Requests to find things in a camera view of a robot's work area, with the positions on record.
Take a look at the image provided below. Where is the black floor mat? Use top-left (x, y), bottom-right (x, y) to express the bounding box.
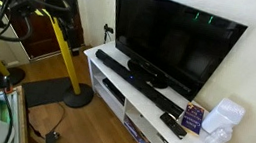
top-left (18, 70), bottom-right (75, 115)

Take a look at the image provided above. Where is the long black soundbar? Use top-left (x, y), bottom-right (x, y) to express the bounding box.
top-left (88, 48), bottom-right (192, 121)

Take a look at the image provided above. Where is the wooden framed robot table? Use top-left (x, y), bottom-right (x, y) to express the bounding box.
top-left (0, 83), bottom-right (38, 143)

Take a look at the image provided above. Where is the black media player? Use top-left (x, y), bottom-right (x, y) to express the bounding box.
top-left (99, 76), bottom-right (129, 106)

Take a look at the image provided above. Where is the black flat screen television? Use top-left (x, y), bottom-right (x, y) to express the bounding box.
top-left (100, 0), bottom-right (252, 109)

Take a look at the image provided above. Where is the stack of books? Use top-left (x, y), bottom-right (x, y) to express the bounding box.
top-left (120, 114), bottom-right (156, 143)

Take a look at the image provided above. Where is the black remote control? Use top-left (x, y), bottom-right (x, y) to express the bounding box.
top-left (156, 110), bottom-right (190, 140)

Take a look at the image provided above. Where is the blue paperback book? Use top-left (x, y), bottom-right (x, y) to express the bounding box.
top-left (179, 102), bottom-right (206, 136)

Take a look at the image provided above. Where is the white ribbed container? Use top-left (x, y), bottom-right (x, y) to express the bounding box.
top-left (199, 94), bottom-right (248, 139)

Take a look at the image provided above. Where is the clear plastic bottle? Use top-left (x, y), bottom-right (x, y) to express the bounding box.
top-left (203, 124), bottom-right (234, 143)

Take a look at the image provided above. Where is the small black tripod camera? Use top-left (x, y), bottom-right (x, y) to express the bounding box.
top-left (101, 23), bottom-right (116, 45)

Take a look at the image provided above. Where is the black cable with orange clip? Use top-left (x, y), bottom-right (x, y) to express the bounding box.
top-left (0, 75), bottom-right (21, 143)

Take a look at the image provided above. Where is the black floor cable with plug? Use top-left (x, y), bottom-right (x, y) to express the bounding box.
top-left (23, 97), bottom-right (67, 143)

